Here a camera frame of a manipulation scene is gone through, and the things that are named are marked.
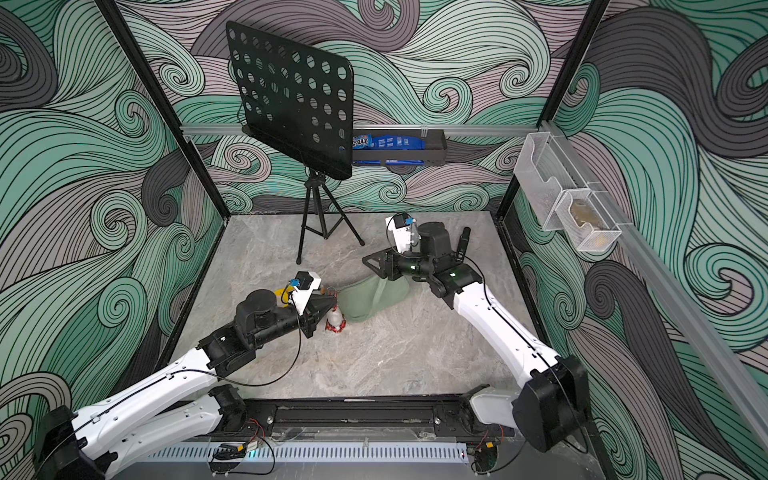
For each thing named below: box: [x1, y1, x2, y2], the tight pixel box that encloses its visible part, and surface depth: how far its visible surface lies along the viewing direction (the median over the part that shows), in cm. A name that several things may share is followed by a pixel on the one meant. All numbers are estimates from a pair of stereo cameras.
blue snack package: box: [352, 134, 425, 150], surface depth 94 cm
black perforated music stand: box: [226, 21, 365, 265], surface depth 69 cm
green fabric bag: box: [337, 275, 411, 323], surface depth 86 cm
